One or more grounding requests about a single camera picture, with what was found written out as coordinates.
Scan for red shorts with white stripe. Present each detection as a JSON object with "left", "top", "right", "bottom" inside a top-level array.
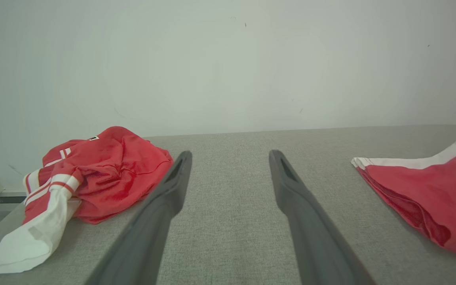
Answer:
[{"left": 351, "top": 126, "right": 456, "bottom": 256}]

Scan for red jersey with white sleeves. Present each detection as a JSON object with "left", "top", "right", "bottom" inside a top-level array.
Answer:
[{"left": 0, "top": 126, "right": 174, "bottom": 274}]

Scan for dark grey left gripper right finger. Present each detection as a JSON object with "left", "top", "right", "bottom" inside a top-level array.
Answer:
[{"left": 269, "top": 150, "right": 375, "bottom": 285}]

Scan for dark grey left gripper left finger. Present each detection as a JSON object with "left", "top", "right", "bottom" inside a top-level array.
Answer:
[{"left": 85, "top": 150, "right": 193, "bottom": 285}]

